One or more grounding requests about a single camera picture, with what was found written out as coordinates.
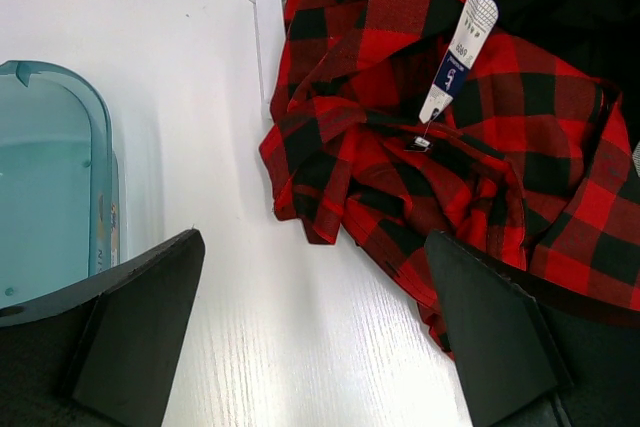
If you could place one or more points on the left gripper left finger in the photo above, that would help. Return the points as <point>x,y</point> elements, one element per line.
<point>102,351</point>

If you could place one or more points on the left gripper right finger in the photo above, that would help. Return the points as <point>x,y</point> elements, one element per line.
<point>530,353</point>

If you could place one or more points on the red black plaid shirt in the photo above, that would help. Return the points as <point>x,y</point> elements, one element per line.
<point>397,118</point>

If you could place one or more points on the teal plastic bin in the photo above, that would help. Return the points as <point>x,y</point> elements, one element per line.
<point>59,181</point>

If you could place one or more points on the white metal clothes rack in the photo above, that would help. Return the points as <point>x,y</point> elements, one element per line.
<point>270,39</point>

